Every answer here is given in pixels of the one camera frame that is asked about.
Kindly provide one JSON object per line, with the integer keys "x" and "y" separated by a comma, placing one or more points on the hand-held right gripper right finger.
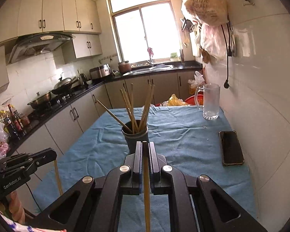
{"x": 152, "y": 164}

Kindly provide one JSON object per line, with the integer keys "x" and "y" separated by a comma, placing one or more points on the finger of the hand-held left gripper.
{"x": 42, "y": 162}
{"x": 43, "y": 153}

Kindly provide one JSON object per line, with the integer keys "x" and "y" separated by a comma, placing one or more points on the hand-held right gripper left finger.
{"x": 140, "y": 164}

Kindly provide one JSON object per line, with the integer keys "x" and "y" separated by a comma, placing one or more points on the wooden chopstick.
{"x": 111, "y": 114}
{"x": 128, "y": 101}
{"x": 127, "y": 108}
{"x": 58, "y": 178}
{"x": 132, "y": 101}
{"x": 147, "y": 99}
{"x": 147, "y": 198}
{"x": 150, "y": 101}
{"x": 144, "y": 102}

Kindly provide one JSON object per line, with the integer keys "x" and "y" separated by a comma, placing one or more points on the dark round chopstick holder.
{"x": 133, "y": 141}

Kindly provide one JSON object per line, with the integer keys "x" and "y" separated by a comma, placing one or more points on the hanging kitchen utensils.
{"x": 186, "y": 25}

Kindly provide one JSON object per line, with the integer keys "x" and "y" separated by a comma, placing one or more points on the person's left hand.
{"x": 15, "y": 207}

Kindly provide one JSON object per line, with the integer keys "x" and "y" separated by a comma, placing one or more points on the pink plastic bag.
{"x": 2, "y": 147}

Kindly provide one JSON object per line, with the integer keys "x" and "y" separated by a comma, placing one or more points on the blue tablecloth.
{"x": 183, "y": 137}

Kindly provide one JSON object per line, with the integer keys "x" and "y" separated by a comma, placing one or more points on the group of condiment bottles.
{"x": 13, "y": 123}

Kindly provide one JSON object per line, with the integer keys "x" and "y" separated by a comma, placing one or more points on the patterned white clothing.
{"x": 26, "y": 228}

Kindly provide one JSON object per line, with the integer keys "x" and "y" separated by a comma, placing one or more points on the steel cooking pot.
{"x": 41, "y": 100}

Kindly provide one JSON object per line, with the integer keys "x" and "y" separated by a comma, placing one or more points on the black gas stove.
{"x": 58, "y": 101}

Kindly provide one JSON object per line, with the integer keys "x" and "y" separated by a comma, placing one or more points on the beige lower kitchen cabinets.
{"x": 87, "y": 108}

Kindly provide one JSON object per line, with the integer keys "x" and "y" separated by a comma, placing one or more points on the beige kitchen cabinets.
{"x": 50, "y": 9}
{"x": 87, "y": 108}

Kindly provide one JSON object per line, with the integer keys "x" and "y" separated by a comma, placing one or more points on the yellow plastic bag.
{"x": 176, "y": 100}

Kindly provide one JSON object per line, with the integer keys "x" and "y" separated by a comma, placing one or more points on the wok with lid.
{"x": 62, "y": 83}

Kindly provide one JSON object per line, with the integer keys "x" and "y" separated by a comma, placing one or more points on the red plastic basin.
{"x": 192, "y": 100}

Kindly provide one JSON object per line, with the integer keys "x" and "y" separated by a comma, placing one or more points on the black smartphone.
{"x": 230, "y": 147}

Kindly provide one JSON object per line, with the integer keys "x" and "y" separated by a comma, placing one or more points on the steel kettle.
{"x": 82, "y": 78}

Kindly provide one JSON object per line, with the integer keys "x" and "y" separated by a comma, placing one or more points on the small white bowl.
{"x": 89, "y": 82}

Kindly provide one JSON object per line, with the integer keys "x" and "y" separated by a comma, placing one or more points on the clear glass mug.
{"x": 211, "y": 101}

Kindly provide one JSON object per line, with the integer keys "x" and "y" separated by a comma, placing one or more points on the black kitchen countertop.
{"x": 106, "y": 78}

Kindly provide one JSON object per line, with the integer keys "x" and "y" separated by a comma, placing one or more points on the steel kitchen sink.
{"x": 145, "y": 70}

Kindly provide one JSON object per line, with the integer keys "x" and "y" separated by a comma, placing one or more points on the clear plastic bag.
{"x": 198, "y": 79}

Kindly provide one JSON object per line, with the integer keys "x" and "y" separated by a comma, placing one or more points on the brown clay pot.
{"x": 124, "y": 67}

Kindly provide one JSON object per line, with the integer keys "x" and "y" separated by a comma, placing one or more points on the steel rice cooker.
{"x": 100, "y": 72}

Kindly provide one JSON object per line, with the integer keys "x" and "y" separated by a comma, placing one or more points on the steel faucet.
{"x": 151, "y": 62}

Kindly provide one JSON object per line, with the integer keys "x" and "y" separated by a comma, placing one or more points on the steel range hood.
{"x": 43, "y": 41}

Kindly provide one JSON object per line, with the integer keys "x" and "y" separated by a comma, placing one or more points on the pink hanging cloth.
{"x": 150, "y": 52}

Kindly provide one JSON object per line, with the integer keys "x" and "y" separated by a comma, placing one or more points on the kitchen window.
{"x": 154, "y": 29}

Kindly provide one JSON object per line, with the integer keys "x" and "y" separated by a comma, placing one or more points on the pale hanging plastic bag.
{"x": 212, "y": 41}

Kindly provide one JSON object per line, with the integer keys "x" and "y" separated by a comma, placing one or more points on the beige upper kitchen cabinets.
{"x": 50, "y": 9}

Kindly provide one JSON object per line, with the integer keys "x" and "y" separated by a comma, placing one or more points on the large hanging filled plastic bag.
{"x": 205, "y": 7}

